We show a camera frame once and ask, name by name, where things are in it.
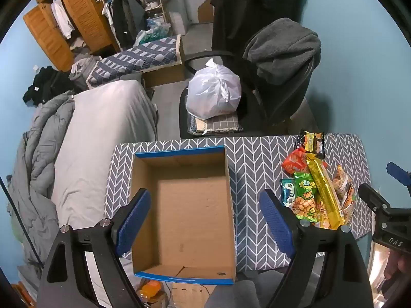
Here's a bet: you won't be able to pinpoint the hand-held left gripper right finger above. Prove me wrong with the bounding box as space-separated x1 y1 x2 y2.
259 189 375 308

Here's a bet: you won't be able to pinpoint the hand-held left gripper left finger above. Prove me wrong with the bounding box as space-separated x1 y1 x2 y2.
37 189 152 308

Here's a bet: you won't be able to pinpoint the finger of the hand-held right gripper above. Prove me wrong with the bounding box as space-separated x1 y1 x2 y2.
358 183 391 213
386 162 411 197

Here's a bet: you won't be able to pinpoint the clear orange sticks snack packet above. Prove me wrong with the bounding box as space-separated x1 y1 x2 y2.
332 165 357 219

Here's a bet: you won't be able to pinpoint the teal snack packet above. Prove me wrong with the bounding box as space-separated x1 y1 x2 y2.
280 179 297 209

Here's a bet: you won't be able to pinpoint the green snack packet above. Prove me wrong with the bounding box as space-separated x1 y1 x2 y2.
291 171 322 224

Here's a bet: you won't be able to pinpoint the long yellow snack packet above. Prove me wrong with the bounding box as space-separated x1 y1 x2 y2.
306 152 345 230

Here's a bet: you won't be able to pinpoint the orange-red chips bag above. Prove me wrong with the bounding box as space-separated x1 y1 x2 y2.
282 148 310 174

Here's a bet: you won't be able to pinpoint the black yellow cartoon snack packet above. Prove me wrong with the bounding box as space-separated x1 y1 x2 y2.
295 130 325 161

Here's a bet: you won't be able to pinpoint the person's right hand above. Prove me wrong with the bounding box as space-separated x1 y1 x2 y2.
384 252 411 296

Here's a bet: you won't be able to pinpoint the grey herringbone table cover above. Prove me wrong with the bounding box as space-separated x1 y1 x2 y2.
103 134 372 272

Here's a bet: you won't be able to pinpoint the orange drink bottle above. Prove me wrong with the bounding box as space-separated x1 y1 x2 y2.
138 280 163 302

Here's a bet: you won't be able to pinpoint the grey cloth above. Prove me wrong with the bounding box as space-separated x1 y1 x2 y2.
205 281 260 308

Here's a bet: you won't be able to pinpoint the bed with grey sheet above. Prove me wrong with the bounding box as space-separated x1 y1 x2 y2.
51 80 158 270

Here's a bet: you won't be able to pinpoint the folded checked cloth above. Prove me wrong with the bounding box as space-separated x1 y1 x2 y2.
188 112 244 134

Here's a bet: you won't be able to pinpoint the grey duvet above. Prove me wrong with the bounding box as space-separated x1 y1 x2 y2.
7 90 76 273

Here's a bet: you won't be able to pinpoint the black office chair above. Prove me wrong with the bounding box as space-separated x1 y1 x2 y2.
179 19 322 139

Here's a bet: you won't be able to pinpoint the white plastic bag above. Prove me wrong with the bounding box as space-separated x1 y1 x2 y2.
186 58 242 120

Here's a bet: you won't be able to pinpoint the grey clothes pile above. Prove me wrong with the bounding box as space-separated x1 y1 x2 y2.
69 54 101 90

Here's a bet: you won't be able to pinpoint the black clothes pile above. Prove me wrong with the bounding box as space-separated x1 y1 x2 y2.
22 66 76 105

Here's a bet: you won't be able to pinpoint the low bench with patterned blanket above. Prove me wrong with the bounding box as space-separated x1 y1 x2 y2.
86 35 186 90

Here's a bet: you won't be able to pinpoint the grey fleece jacket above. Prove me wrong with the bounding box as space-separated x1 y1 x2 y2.
243 18 322 81

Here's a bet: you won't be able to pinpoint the clear bag of green items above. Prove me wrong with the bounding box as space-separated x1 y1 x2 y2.
135 22 172 45

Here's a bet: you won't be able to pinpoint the hanging dark clothes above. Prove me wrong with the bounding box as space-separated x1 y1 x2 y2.
103 0 146 49

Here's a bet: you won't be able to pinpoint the wooden wardrobe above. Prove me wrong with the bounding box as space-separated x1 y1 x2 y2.
22 0 121 72

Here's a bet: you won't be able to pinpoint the white hanging shirt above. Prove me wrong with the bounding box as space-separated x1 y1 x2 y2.
51 0 75 39

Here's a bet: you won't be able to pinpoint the black coat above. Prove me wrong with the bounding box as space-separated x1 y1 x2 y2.
210 0 310 71

